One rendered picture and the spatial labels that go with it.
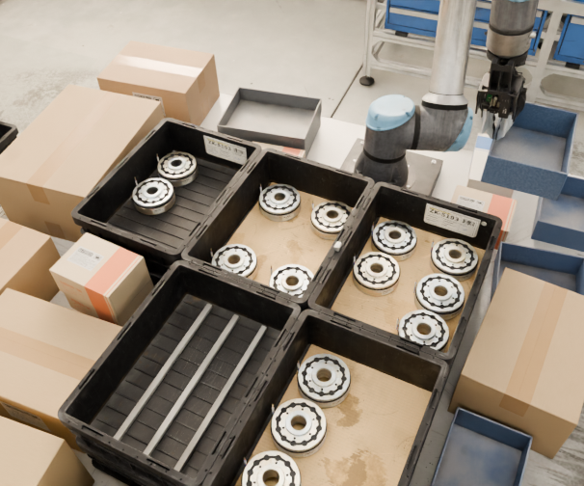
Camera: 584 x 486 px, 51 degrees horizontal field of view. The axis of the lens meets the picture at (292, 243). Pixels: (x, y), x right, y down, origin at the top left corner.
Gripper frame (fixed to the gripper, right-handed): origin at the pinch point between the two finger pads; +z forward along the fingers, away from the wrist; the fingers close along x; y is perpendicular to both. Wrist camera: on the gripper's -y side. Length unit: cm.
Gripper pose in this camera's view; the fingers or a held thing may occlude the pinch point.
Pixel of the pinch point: (495, 131)
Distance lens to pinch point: 135.4
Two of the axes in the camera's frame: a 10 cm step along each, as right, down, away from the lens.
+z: 1.1, 6.8, 7.3
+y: -4.1, 7.0, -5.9
